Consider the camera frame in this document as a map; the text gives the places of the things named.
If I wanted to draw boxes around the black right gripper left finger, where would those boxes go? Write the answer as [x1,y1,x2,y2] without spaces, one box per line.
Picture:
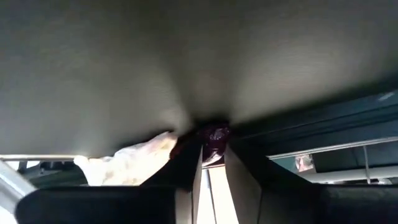
[139,133,205,224]

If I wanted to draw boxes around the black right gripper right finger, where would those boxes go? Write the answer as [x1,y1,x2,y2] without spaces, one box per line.
[223,136,323,224]

